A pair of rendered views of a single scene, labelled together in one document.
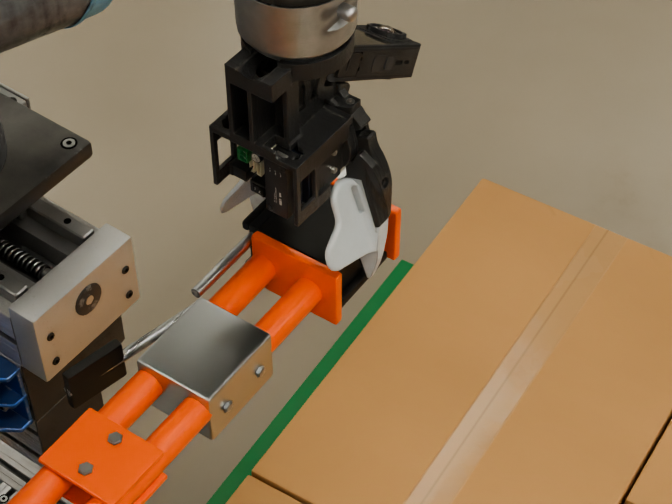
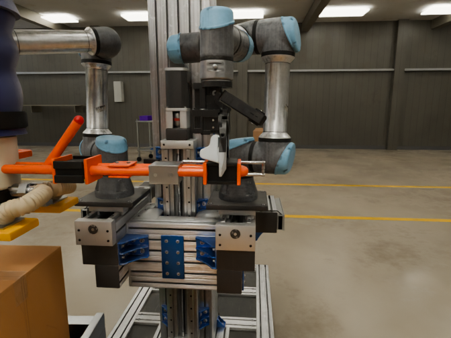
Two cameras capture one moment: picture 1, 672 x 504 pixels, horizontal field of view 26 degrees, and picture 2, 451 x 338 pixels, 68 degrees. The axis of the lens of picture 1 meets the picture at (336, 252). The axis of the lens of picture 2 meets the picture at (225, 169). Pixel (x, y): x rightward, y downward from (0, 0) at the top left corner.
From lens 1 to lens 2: 96 cm
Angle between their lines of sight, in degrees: 61
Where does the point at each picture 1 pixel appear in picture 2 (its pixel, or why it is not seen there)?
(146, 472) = (121, 165)
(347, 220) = (212, 145)
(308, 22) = (203, 65)
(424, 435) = not seen: outside the picture
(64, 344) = (223, 242)
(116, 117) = (388, 324)
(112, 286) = (245, 237)
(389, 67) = (246, 111)
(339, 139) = (213, 114)
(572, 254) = not seen: outside the picture
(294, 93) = (203, 92)
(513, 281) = not seen: outside the picture
